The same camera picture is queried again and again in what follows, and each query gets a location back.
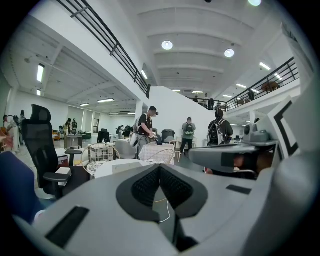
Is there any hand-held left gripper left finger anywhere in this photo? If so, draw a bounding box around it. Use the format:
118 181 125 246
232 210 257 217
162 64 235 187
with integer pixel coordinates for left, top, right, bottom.
12 163 177 256

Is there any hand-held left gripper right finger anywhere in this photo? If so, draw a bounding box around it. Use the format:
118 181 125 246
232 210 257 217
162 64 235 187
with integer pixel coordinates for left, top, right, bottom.
159 154 317 256

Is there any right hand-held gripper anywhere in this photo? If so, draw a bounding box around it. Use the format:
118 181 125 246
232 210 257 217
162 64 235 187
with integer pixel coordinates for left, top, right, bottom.
241 79 320 181

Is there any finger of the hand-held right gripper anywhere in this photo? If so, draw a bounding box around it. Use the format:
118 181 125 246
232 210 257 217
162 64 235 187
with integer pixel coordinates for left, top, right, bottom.
188 143 260 173

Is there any person's right hand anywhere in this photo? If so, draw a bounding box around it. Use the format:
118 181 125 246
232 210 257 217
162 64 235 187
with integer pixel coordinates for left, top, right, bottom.
256 152 275 174

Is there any round white table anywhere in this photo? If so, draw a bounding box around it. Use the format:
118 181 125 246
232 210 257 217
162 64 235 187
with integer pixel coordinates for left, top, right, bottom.
93 158 156 180

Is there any black metal railing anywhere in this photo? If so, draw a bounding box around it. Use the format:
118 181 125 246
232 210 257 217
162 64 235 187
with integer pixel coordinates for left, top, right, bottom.
55 0 152 99
185 56 300 113

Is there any pink checked tablecloth table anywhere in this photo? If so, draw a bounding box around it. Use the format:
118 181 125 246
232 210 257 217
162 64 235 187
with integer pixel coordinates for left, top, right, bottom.
138 142 176 166

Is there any white rectangular box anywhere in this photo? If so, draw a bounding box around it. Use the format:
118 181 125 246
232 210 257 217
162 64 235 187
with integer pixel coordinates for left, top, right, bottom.
55 166 74 186

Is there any small white side table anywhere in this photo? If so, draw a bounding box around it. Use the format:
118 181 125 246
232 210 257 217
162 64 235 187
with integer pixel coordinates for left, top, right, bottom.
54 147 71 168

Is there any grey plastic chair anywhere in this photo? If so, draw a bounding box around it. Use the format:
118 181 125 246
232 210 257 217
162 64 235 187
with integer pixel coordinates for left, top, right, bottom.
114 138 138 160

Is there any grey metal desk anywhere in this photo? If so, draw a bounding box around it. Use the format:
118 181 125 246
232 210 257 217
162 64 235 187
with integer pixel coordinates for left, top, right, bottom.
63 134 84 151

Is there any blue padded chair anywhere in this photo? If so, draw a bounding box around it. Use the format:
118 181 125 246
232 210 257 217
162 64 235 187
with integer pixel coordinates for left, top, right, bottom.
0 150 48 225

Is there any black fabric office chair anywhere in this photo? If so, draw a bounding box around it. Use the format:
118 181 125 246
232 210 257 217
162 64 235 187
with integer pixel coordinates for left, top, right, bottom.
97 128 111 144

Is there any black mesh office chair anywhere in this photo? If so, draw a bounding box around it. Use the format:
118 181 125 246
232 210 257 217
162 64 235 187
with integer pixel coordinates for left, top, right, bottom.
20 104 88 200

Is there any gold wire chair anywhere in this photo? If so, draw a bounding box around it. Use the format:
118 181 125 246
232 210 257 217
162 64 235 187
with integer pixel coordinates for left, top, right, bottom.
80 142 122 174
145 148 176 166

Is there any grey gripper fisheye camera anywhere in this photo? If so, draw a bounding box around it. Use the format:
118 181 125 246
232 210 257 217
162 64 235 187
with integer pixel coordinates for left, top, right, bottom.
243 122 272 143

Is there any white cable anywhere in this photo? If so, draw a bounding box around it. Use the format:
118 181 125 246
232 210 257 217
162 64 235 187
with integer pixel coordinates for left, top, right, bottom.
158 199 173 224

